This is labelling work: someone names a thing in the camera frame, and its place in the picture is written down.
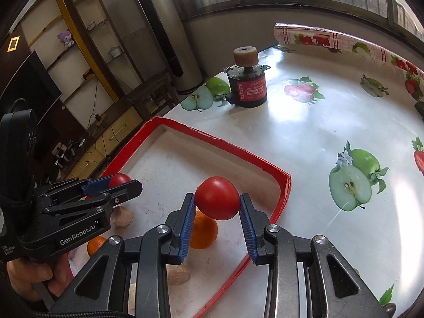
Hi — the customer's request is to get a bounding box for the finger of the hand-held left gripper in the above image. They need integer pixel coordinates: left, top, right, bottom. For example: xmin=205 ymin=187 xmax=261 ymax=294
xmin=35 ymin=176 xmax=115 ymax=203
xmin=45 ymin=179 xmax=144 ymax=223

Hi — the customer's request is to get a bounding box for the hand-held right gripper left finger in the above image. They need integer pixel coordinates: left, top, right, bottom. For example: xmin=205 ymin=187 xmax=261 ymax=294
xmin=50 ymin=192 xmax=197 ymax=318

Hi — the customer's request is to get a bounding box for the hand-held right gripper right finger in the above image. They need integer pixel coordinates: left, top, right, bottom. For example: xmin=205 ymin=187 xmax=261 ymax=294
xmin=239 ymin=192 xmax=389 ymax=318

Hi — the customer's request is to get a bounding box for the red tomato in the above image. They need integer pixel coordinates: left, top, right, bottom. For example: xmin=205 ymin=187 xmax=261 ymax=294
xmin=109 ymin=173 xmax=132 ymax=188
xmin=195 ymin=176 xmax=240 ymax=221

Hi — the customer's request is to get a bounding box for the small orange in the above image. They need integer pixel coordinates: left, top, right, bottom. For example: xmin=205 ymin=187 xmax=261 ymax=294
xmin=189 ymin=210 xmax=218 ymax=250
xmin=87 ymin=236 xmax=107 ymax=257

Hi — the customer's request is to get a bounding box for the beige porous chunk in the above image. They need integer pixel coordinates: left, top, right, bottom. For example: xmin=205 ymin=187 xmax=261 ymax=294
xmin=111 ymin=206 xmax=134 ymax=227
xmin=166 ymin=265 xmax=190 ymax=286

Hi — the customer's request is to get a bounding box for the red rimmed white tray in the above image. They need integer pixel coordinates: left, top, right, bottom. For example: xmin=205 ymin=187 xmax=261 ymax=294
xmin=68 ymin=116 xmax=293 ymax=318

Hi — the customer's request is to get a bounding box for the person's left hand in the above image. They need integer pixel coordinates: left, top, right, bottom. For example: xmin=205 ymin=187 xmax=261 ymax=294
xmin=7 ymin=255 xmax=73 ymax=302

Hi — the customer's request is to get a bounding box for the power strip with plugs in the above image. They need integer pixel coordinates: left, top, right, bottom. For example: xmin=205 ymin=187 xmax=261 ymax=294
xmin=51 ymin=139 xmax=87 ymax=169

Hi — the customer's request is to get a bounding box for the wooden shelf cabinet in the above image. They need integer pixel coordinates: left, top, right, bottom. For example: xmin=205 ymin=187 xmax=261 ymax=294
xmin=20 ymin=0 xmax=173 ymax=179

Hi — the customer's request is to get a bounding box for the black television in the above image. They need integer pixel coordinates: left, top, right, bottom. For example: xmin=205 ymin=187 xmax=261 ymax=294
xmin=0 ymin=50 xmax=63 ymax=130

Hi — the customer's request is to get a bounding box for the dark wooden stool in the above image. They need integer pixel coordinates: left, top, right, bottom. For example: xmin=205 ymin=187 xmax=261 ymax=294
xmin=127 ymin=73 xmax=179 ymax=120

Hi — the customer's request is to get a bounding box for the fruit printed tablecloth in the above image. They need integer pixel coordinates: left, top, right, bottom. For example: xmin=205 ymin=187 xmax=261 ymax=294
xmin=162 ymin=23 xmax=424 ymax=318

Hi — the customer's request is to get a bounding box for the purple plush toy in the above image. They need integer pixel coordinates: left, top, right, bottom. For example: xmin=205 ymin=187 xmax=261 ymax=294
xmin=57 ymin=30 xmax=75 ymax=48

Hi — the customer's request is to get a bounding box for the black motor with cork roller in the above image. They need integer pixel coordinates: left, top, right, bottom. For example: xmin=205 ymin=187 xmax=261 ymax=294
xmin=221 ymin=46 xmax=268 ymax=108

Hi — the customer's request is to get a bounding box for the tower air conditioner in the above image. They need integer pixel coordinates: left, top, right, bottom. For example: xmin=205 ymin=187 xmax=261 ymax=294
xmin=123 ymin=0 xmax=203 ymax=95

